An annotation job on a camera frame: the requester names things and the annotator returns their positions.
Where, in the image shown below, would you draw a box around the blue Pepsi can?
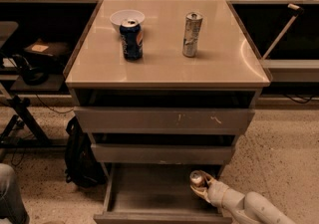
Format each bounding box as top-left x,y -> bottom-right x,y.
120,19 -> 143,61

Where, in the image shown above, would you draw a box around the dark box with label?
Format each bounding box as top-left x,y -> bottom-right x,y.
24,39 -> 72,65

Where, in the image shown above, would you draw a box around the tall silver can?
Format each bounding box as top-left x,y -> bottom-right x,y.
182,12 -> 203,58

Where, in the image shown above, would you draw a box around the black stand frame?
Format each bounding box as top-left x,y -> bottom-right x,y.
0,84 -> 67,148

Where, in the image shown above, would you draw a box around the middle drawer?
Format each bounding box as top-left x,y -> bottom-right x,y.
92,143 -> 233,165

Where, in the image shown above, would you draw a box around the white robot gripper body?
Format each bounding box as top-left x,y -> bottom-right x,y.
207,180 -> 245,209

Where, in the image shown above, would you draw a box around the grey drawer cabinet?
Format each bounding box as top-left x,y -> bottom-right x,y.
62,0 -> 273,224

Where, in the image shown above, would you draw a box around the orange soda can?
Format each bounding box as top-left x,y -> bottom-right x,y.
189,170 -> 208,187

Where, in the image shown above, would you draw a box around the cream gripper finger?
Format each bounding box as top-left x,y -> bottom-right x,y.
200,171 -> 215,185
190,185 -> 210,203

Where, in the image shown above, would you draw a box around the black headphones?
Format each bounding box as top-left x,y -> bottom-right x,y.
13,54 -> 49,86

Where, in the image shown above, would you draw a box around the bottom drawer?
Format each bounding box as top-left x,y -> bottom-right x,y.
94,163 -> 232,224

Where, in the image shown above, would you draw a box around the black backpack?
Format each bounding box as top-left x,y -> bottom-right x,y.
65,116 -> 106,188

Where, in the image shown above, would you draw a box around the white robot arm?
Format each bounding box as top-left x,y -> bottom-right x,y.
189,170 -> 296,224

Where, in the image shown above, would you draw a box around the top drawer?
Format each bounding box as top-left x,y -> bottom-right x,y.
74,107 -> 254,134

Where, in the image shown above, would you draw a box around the drawer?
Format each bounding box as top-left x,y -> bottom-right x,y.
92,143 -> 233,165
94,163 -> 232,224
74,107 -> 254,134

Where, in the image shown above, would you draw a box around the person's grey trouser leg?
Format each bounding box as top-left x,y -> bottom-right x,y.
0,163 -> 29,224

